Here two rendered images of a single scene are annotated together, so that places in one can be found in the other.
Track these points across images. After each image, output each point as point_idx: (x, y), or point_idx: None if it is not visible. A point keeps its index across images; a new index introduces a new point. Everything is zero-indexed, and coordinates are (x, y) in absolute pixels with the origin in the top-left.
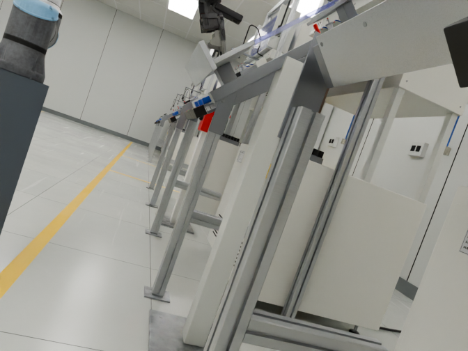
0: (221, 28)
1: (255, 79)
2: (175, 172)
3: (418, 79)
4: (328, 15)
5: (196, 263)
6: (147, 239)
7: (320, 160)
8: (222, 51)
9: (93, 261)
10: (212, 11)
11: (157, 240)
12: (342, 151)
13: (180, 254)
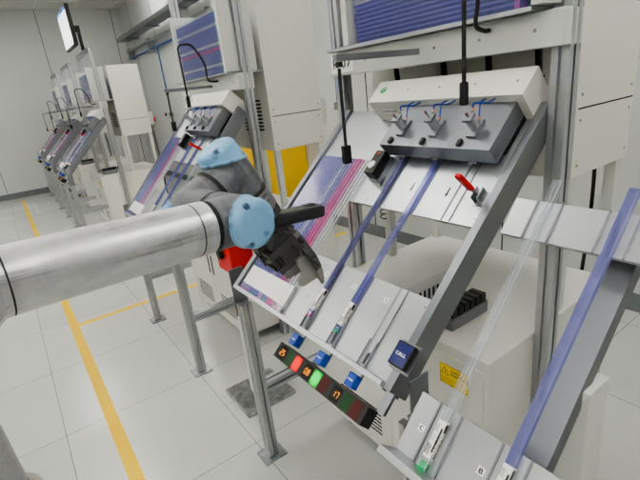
0: (310, 255)
1: (557, 460)
2: (259, 376)
3: (586, 152)
4: (363, 50)
5: (366, 471)
6: (282, 478)
7: (485, 305)
8: (322, 280)
9: None
10: (276, 233)
11: (290, 468)
12: (537, 309)
13: (336, 470)
